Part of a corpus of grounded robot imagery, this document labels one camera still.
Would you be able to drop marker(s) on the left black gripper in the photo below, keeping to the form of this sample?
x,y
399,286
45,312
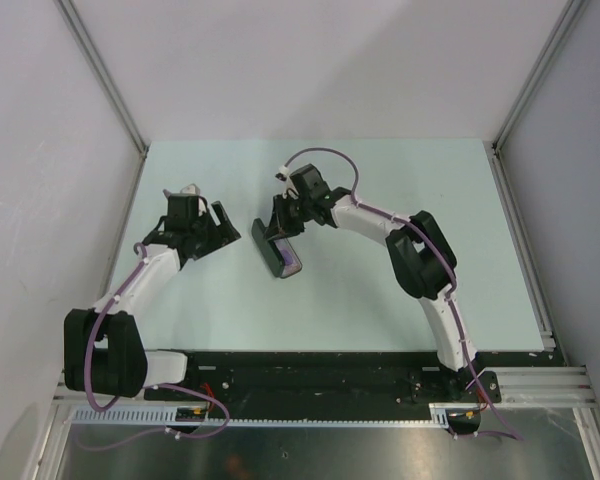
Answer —
x,y
222,235

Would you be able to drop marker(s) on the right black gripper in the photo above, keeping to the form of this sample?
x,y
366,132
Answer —
x,y
282,226

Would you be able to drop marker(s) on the black glasses case beige lining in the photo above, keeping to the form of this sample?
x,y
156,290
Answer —
x,y
268,250

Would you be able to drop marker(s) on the pink frame purple sunglasses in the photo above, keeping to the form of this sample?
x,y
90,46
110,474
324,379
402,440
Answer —
x,y
291,262

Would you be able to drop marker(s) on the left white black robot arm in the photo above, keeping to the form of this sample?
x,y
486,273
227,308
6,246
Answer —
x,y
103,349

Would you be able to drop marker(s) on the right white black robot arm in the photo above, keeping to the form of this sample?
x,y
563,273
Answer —
x,y
422,261

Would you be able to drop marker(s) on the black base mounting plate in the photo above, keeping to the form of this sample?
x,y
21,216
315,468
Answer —
x,y
318,382

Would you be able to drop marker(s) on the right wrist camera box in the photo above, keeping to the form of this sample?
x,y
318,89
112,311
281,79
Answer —
x,y
284,176

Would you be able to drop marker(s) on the grey slotted cable duct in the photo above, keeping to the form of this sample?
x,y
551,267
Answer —
x,y
432,415

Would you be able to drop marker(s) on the left aluminium frame post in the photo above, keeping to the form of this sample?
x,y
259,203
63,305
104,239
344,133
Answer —
x,y
88,48

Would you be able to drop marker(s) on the aluminium frame post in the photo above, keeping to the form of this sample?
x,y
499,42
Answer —
x,y
88,48
555,43

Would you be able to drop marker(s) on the aluminium extrusion rail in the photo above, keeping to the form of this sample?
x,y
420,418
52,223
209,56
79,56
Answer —
x,y
545,387

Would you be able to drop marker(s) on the right aluminium frame post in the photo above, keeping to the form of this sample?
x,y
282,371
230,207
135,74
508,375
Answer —
x,y
555,43

